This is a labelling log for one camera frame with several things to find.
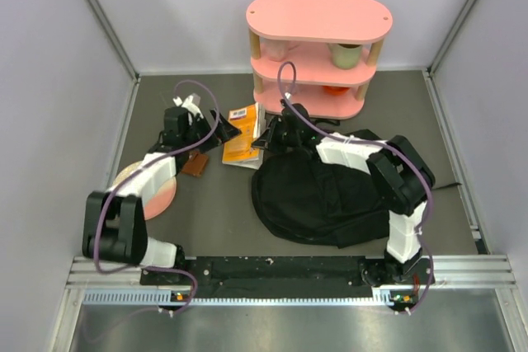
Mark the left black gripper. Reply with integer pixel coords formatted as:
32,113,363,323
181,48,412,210
181,107,240,153

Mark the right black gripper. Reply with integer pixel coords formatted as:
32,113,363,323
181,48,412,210
253,116,301,154

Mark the orange paperback book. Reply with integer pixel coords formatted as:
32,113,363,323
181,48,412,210
222,103,266,170

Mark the black student backpack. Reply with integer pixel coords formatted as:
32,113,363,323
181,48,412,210
250,119,463,249

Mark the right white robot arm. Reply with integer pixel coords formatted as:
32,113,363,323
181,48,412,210
218,104,435,286

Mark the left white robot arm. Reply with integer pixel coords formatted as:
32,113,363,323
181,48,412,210
82,105,227,284

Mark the brown leather wallet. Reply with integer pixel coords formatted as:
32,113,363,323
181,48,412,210
181,150,209,177

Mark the orange bowl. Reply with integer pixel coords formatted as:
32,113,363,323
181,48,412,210
323,86,350,96

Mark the pink mug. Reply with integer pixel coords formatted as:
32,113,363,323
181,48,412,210
264,39,299,62

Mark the cream floral plate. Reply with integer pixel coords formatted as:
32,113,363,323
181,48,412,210
111,161,177,221

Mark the pink three-tier shelf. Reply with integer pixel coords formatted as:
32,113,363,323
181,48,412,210
246,0,393,120

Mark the green mug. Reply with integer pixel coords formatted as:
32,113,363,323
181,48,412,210
327,43,362,70

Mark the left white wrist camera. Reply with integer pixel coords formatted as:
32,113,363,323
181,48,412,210
172,93,204,123

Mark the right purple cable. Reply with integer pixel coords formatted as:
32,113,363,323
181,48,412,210
276,62,435,316

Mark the grey cable duct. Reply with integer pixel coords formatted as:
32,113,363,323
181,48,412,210
82,287,416,308

